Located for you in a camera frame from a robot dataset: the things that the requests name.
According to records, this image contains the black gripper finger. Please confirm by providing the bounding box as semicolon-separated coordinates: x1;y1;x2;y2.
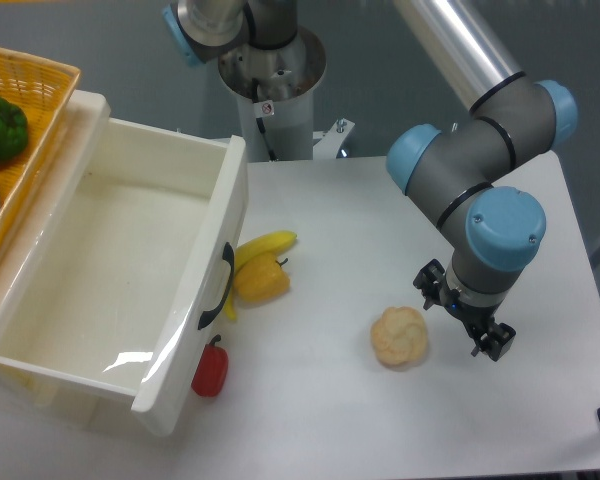
469;319;516;361
413;259;445;309

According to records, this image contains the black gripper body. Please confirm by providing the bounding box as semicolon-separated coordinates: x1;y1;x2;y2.
440;280;498;334

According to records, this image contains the round braided bread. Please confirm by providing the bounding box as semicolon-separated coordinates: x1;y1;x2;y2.
370;306;429;367

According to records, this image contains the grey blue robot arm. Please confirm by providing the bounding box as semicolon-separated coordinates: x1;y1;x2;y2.
163;1;578;360

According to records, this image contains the yellow bell pepper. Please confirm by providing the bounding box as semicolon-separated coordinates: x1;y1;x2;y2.
233;253;291;303

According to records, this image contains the yellow banana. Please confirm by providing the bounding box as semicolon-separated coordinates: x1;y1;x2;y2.
223;230;297;320

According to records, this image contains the red bell pepper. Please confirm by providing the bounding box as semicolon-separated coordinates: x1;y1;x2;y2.
191;334;229;398

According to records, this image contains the white plastic drawer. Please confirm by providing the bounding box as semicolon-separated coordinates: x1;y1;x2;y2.
0;119;248;436

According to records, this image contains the yellow woven basket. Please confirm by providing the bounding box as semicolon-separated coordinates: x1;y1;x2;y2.
0;47;81;251

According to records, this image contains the green bell pepper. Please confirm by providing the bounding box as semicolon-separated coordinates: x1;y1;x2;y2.
0;97;29;162

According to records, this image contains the black drawer handle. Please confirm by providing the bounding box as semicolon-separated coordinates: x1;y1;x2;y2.
197;242;235;331

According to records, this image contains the black cable on pedestal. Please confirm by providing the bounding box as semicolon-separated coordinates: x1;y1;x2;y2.
251;77;281;163

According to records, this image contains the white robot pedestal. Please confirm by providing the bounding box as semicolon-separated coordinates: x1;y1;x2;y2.
218;27;355;162

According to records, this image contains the white drawer cabinet frame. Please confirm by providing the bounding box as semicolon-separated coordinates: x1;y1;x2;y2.
0;90;111;322

